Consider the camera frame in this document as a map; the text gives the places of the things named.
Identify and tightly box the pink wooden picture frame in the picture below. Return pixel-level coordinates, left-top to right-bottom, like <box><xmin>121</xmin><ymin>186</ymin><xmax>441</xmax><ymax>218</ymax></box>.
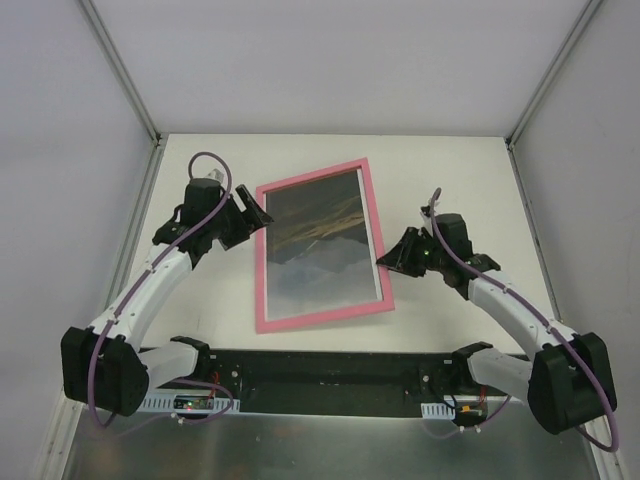
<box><xmin>254</xmin><ymin>158</ymin><xmax>395</xmax><ymax>334</ymax></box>

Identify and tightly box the mountain landscape photo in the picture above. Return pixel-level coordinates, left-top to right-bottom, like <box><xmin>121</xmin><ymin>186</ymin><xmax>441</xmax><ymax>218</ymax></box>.
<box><xmin>265</xmin><ymin>169</ymin><xmax>383</xmax><ymax>322</ymax></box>

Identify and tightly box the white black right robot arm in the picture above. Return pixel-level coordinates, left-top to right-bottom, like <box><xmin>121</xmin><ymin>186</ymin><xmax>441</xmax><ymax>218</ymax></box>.
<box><xmin>377</xmin><ymin>207</ymin><xmax>617</xmax><ymax>434</ymax></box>

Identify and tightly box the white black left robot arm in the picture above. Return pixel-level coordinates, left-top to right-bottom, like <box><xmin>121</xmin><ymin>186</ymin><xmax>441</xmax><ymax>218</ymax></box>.
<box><xmin>61</xmin><ymin>178</ymin><xmax>273</xmax><ymax>417</ymax></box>

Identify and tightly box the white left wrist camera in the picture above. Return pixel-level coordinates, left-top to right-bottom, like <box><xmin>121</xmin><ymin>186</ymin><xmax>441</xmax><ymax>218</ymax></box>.
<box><xmin>207</xmin><ymin>169</ymin><xmax>225</xmax><ymax>183</ymax></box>

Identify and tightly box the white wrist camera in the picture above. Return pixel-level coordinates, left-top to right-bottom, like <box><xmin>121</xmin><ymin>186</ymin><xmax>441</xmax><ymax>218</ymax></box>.
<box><xmin>420</xmin><ymin>197</ymin><xmax>438</xmax><ymax>223</ymax></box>
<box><xmin>207</xmin><ymin>169</ymin><xmax>225</xmax><ymax>183</ymax></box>

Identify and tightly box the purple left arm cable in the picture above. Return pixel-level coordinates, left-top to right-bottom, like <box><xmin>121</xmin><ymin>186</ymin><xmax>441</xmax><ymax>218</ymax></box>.
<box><xmin>82</xmin><ymin>151</ymin><xmax>236</xmax><ymax>444</ymax></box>

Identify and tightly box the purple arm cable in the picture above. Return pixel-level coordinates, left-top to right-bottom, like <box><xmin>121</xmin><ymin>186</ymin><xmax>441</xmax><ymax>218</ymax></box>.
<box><xmin>430</xmin><ymin>187</ymin><xmax>621</xmax><ymax>454</ymax></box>
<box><xmin>82</xmin><ymin>151</ymin><xmax>236</xmax><ymax>444</ymax></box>

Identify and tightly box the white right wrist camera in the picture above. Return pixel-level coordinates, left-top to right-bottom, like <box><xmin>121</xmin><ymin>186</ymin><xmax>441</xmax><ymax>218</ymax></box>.
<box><xmin>420</xmin><ymin>197</ymin><xmax>438</xmax><ymax>223</ymax></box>

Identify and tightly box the right white cable duct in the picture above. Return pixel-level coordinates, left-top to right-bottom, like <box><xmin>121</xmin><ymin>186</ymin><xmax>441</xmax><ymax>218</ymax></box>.
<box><xmin>420</xmin><ymin>403</ymin><xmax>487</xmax><ymax>421</ymax></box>

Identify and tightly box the white cable duct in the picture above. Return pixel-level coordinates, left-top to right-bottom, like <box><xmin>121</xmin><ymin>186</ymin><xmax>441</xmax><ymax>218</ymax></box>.
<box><xmin>420</xmin><ymin>403</ymin><xmax>487</xmax><ymax>421</ymax></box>
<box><xmin>138</xmin><ymin>391</ymin><xmax>241</xmax><ymax>415</ymax></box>

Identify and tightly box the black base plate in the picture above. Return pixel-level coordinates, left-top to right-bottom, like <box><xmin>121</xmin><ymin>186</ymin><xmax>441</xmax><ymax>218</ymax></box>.
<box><xmin>153</xmin><ymin>349</ymin><xmax>510</xmax><ymax>415</ymax></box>

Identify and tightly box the aluminium front rail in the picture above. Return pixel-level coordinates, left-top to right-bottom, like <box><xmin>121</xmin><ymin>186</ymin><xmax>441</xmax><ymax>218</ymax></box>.
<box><xmin>62</xmin><ymin>349</ymin><xmax>605</xmax><ymax>401</ymax></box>

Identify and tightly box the left white cable duct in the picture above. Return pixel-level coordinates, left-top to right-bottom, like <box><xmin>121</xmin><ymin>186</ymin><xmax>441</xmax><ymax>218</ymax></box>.
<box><xmin>138</xmin><ymin>391</ymin><xmax>241</xmax><ymax>415</ymax></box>

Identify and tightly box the left aluminium corner post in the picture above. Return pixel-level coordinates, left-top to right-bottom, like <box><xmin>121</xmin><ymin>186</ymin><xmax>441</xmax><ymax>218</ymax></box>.
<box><xmin>76</xmin><ymin>0</ymin><xmax>162</xmax><ymax>144</ymax></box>

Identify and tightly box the aluminium corner post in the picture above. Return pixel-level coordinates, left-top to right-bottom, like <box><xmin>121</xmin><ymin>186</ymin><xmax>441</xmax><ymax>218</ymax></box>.
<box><xmin>505</xmin><ymin>0</ymin><xmax>606</xmax><ymax>150</ymax></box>
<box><xmin>76</xmin><ymin>0</ymin><xmax>162</xmax><ymax>144</ymax></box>

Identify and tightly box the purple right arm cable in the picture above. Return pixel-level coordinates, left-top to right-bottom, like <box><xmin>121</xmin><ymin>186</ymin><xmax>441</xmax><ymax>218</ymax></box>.
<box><xmin>430</xmin><ymin>187</ymin><xmax>621</xmax><ymax>454</ymax></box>

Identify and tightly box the right aluminium corner post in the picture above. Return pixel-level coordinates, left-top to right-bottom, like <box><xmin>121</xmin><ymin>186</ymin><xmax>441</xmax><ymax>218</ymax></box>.
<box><xmin>505</xmin><ymin>0</ymin><xmax>606</xmax><ymax>150</ymax></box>

